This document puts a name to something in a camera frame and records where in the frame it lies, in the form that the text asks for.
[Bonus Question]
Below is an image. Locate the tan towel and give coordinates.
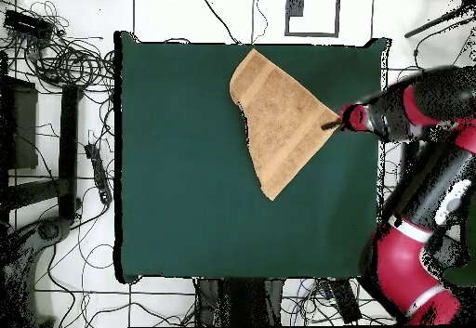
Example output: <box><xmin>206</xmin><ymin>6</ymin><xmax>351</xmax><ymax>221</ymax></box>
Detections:
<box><xmin>228</xmin><ymin>47</ymin><xmax>343</xmax><ymax>202</ymax></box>

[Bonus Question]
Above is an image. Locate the black flat panel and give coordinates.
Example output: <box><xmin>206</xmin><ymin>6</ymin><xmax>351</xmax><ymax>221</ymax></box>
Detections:
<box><xmin>0</xmin><ymin>76</ymin><xmax>39</xmax><ymax>171</ymax></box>

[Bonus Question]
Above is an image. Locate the black rod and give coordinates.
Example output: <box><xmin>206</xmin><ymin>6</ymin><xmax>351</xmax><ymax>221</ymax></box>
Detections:
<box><xmin>403</xmin><ymin>7</ymin><xmax>466</xmax><ymax>39</ymax></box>

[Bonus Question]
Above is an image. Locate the grey stand base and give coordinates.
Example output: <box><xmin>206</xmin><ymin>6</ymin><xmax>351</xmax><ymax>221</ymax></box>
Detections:
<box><xmin>0</xmin><ymin>216</ymin><xmax>73</xmax><ymax>328</ymax></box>
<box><xmin>421</xmin><ymin>230</ymin><xmax>470</xmax><ymax>273</ymax></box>

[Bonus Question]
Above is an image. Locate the dark green table cloth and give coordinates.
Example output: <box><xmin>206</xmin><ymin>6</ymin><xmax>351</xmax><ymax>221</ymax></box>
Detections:
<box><xmin>112</xmin><ymin>30</ymin><xmax>392</xmax><ymax>284</ymax></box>

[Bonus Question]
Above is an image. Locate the black power strip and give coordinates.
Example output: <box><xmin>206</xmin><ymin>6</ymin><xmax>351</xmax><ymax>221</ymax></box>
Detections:
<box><xmin>84</xmin><ymin>142</ymin><xmax>113</xmax><ymax>206</ymax></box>
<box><xmin>328</xmin><ymin>279</ymin><xmax>363</xmax><ymax>324</ymax></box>

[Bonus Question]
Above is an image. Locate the black stand crossbar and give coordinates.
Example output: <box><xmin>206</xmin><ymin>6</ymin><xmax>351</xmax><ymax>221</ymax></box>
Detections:
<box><xmin>7</xmin><ymin>177</ymin><xmax>62</xmax><ymax>210</ymax></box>

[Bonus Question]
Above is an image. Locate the black electronics box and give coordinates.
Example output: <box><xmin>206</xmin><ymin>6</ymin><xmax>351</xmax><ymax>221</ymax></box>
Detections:
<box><xmin>3</xmin><ymin>8</ymin><xmax>55</xmax><ymax>41</ymax></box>

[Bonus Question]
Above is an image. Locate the grey square tape frame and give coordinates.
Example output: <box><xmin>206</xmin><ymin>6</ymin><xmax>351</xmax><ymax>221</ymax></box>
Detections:
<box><xmin>284</xmin><ymin>0</ymin><xmax>341</xmax><ymax>38</ymax></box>

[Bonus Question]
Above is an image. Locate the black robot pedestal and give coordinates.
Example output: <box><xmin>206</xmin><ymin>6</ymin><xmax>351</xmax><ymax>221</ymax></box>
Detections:
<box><xmin>194</xmin><ymin>278</ymin><xmax>285</xmax><ymax>327</ymax></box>

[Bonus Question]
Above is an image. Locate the black stand post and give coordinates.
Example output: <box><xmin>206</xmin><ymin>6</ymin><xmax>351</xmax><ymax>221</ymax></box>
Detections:
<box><xmin>58</xmin><ymin>84</ymin><xmax>81</xmax><ymax>220</ymax></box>

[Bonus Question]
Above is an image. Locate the tangle of black cables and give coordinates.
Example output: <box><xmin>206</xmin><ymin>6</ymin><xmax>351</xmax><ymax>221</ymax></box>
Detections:
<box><xmin>7</xmin><ymin>2</ymin><xmax>115</xmax><ymax>93</ymax></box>

